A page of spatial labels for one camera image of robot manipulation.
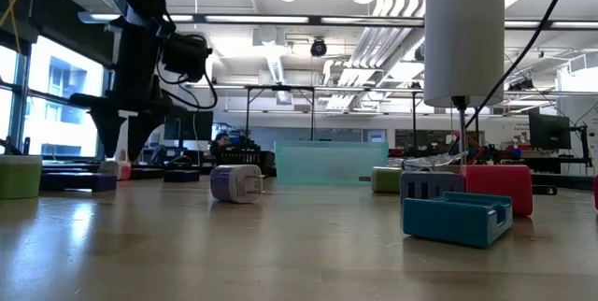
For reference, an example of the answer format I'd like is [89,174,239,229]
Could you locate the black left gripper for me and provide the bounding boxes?
[69,22,181,163]

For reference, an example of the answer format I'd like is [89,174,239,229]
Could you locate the pink white small charger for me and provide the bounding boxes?
[99,159,133,182]

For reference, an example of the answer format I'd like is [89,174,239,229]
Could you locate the black rectangular block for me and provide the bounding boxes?
[129,165,165,180]

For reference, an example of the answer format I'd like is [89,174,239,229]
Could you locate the purple rectangular block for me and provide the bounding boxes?
[39,172,118,194]
[163,168,201,183]

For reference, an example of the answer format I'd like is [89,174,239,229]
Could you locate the white round piece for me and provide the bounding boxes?
[0,154,43,201]

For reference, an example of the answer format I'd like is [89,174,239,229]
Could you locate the purple white plug adapter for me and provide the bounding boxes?
[209,164,265,205]

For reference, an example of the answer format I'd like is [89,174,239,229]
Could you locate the green cube charger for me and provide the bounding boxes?
[359,165,403,194]

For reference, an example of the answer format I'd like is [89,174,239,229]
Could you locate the lavender wall charger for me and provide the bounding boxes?
[400,171,467,205]

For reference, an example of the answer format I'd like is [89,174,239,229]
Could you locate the pink cube charger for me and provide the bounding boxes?
[460,165,534,217]

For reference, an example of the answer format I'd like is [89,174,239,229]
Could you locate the large window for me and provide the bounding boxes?
[0,34,111,160]

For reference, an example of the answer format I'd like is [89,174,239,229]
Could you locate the black computer monitor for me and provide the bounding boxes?
[163,110,215,142]
[528,112,573,151]

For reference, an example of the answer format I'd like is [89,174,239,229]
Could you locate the person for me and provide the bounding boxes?
[210,132,234,155]

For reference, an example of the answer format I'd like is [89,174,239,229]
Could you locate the black mesh bin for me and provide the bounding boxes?
[215,150,277,177]

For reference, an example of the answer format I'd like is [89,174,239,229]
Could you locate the teal translucent plastic tray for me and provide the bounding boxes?
[274,140,390,186]

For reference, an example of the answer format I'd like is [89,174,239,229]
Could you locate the black round ceiling speaker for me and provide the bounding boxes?
[309,37,329,59]

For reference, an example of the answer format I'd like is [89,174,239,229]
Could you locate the white ceiling ducts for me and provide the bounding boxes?
[321,0,426,111]

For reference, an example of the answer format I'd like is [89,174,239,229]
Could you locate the teal digital clock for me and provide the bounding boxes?
[402,191,514,249]

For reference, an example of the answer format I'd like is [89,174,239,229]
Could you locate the white table lamp wooden base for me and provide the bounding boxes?
[423,0,506,174]

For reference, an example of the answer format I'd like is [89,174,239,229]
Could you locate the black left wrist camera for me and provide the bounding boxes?
[161,33,212,83]

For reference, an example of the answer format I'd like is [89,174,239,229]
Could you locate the black left wrist camera cable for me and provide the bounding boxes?
[156,48,220,111]

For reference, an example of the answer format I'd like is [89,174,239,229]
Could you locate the black metal gantry frame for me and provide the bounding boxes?
[242,83,317,142]

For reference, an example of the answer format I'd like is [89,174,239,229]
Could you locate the long ceiling light rail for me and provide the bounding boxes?
[78,9,598,31]

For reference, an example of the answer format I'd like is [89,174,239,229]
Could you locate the white coiled lamp cord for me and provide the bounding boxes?
[390,150,468,172]

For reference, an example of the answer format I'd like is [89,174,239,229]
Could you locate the black hanging cable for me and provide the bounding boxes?
[448,0,580,155]

